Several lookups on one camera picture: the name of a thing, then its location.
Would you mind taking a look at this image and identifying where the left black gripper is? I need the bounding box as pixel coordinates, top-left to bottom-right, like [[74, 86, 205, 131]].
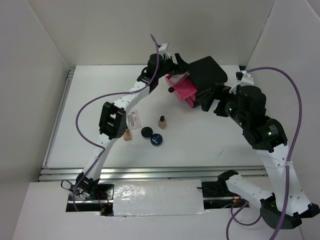
[[156, 53, 192, 79]]

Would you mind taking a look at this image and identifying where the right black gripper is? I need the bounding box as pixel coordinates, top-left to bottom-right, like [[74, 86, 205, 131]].
[[198, 81, 248, 127]]

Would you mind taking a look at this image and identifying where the floral clear makeup box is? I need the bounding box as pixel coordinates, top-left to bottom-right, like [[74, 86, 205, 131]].
[[169, 72, 189, 86]]

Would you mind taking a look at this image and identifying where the pink top drawer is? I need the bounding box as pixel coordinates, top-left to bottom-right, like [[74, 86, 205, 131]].
[[165, 75, 198, 101]]

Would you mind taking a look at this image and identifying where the black drawer organizer case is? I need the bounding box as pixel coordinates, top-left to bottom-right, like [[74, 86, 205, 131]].
[[188, 56, 228, 106]]

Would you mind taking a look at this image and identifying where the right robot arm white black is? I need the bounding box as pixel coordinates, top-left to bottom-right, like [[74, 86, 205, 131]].
[[201, 84, 320, 230]]

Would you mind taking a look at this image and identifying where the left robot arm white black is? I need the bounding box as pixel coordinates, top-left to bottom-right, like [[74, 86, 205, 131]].
[[73, 53, 189, 200]]

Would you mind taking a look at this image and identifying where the square foundation bottle black cap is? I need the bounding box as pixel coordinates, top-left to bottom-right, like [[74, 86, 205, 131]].
[[158, 115, 167, 130]]

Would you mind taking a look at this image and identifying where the blue lid F powder jar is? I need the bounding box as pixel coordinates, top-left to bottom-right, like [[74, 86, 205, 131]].
[[150, 133, 163, 147]]

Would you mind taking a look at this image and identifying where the black lid powder jar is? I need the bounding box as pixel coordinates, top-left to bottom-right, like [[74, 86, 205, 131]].
[[140, 126, 153, 140]]

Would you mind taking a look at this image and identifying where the BB foundation pump bottle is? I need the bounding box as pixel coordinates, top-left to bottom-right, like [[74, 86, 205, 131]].
[[123, 128, 132, 141]]

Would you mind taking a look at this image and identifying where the white foil-taped board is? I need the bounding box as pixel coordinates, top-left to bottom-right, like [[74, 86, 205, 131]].
[[113, 179, 205, 217]]

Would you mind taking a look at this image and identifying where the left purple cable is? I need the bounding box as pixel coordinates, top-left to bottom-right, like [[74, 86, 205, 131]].
[[72, 34, 161, 212]]

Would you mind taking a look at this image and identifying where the purple cable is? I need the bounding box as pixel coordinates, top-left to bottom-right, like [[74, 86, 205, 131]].
[[225, 66, 303, 240], [72, 34, 161, 212]]

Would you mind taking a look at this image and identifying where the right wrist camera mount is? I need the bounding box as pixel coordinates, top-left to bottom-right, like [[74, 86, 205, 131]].
[[229, 70, 255, 94]]

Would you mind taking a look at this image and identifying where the aluminium left rail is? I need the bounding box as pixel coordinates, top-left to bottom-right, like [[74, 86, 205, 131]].
[[41, 68, 75, 168]]

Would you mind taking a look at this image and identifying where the aluminium rail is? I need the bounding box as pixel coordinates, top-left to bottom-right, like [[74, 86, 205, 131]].
[[41, 68, 75, 168], [38, 165, 267, 182]]

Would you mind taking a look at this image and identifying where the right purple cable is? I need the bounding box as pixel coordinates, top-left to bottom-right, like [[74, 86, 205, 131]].
[[225, 66, 303, 240]]

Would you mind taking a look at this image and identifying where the aluminium front rail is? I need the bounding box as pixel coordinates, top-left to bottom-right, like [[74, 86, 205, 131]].
[[38, 165, 267, 182]]

